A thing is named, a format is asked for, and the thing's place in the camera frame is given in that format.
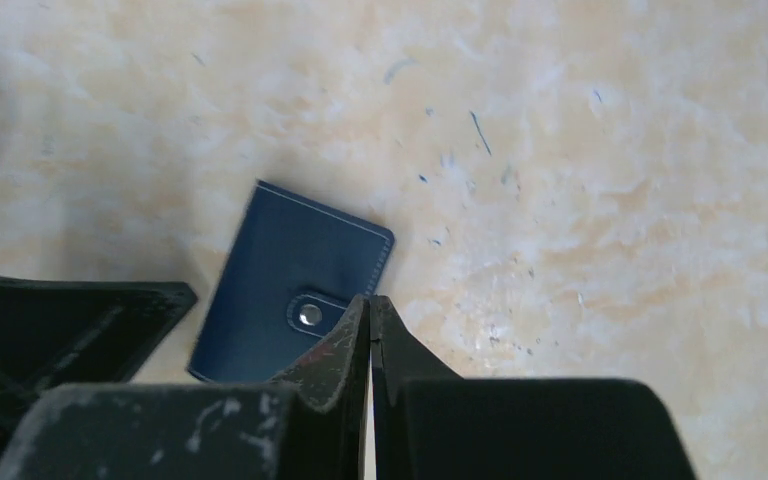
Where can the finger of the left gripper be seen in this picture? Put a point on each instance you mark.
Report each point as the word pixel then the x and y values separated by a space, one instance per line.
pixel 58 332

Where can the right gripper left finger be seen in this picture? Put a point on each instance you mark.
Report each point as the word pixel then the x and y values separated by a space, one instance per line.
pixel 306 422

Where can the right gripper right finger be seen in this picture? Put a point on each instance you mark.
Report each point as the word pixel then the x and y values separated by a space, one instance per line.
pixel 431 423

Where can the navy blue card holder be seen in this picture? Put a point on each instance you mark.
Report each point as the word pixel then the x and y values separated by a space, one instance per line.
pixel 294 267

